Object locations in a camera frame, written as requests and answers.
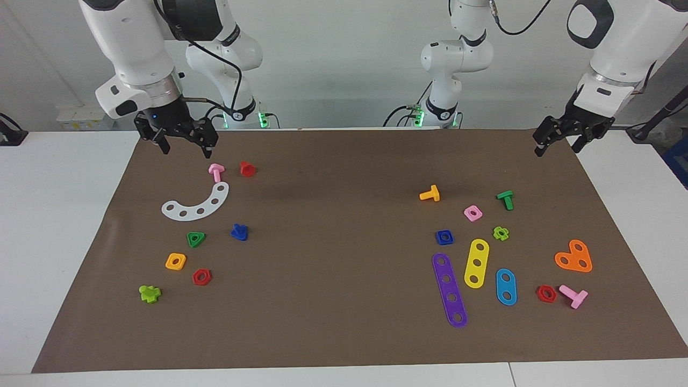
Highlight white curved five-hole plate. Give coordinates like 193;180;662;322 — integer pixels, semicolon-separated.
162;182;230;222

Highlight black stand pole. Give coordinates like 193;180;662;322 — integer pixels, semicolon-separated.
626;86;688;143

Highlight blue box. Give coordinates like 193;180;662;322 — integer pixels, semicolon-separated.
662;134;688;189

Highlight orange heart-shaped plastic plate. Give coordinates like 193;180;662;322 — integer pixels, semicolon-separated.
554;239;593;273

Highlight yellow three-hole plastic plate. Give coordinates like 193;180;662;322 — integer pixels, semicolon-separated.
464;239;490;289

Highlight blue two-hole plastic plate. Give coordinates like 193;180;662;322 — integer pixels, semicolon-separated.
495;268;518;306

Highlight black device on table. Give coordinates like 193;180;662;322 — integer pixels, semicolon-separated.
0;113;28;147

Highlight purple four-hole plastic plate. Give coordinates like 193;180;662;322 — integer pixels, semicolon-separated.
432;253;468;328

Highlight brown table mat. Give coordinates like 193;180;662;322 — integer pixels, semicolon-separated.
31;128;688;374

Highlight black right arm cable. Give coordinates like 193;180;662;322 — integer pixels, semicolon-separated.
155;0;243;125

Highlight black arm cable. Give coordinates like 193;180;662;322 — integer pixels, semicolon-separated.
488;0;554;36
155;0;243;125

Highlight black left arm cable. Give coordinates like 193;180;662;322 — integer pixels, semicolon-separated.
488;0;554;36

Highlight black base cables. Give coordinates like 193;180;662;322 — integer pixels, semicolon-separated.
383;81;432;128

